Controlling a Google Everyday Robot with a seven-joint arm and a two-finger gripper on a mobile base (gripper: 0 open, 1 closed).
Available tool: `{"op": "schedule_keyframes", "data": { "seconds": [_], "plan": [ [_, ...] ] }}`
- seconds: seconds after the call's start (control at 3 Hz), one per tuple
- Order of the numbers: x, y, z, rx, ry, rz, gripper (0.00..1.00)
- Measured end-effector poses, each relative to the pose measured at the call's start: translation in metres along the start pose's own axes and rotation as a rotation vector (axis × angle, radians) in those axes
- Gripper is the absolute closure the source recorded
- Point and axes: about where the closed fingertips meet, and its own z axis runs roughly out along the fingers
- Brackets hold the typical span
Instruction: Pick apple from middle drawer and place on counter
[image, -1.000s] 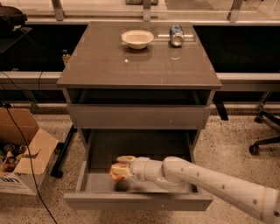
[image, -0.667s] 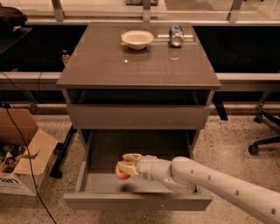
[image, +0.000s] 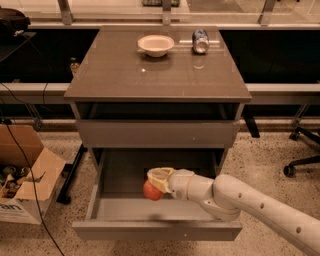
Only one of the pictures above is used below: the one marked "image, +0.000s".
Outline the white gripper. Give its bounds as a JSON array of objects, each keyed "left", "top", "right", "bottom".
[{"left": 147, "top": 167, "right": 194, "bottom": 201}]

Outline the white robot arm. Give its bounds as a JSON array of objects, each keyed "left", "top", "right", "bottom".
[{"left": 147, "top": 167, "right": 320, "bottom": 256}]

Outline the closed top drawer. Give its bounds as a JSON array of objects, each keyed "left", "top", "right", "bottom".
[{"left": 76, "top": 120, "right": 239, "bottom": 149}]

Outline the blue white soda can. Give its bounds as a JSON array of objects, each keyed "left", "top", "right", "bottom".
[{"left": 192, "top": 29, "right": 209, "bottom": 54}]

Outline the cardboard box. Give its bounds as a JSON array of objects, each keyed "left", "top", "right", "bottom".
[{"left": 0, "top": 124, "right": 65, "bottom": 224}]

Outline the white paper bowl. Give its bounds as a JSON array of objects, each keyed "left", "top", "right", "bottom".
[{"left": 138, "top": 35, "right": 174, "bottom": 58}]

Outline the grey drawer cabinet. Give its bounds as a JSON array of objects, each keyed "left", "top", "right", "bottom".
[{"left": 65, "top": 26, "right": 251, "bottom": 167}]

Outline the black office chair base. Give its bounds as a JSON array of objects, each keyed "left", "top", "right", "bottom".
[{"left": 283, "top": 126, "right": 320, "bottom": 178}]

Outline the red apple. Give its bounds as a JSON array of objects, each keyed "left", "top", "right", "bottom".
[{"left": 143, "top": 180, "right": 164, "bottom": 201}]

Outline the black cable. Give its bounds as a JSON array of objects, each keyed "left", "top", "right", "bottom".
[{"left": 0, "top": 81, "right": 66, "bottom": 256}]

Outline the small bottle behind cabinet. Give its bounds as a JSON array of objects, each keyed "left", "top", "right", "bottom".
[{"left": 70, "top": 57, "right": 80, "bottom": 75}]

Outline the black bag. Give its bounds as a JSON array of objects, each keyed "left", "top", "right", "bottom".
[{"left": 0, "top": 8, "right": 31, "bottom": 38}]

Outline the open middle drawer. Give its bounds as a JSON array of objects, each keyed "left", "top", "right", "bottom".
[{"left": 72, "top": 149, "right": 242, "bottom": 241}]

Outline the black table leg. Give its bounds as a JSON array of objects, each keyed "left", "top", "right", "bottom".
[{"left": 57, "top": 144, "right": 87, "bottom": 205}]

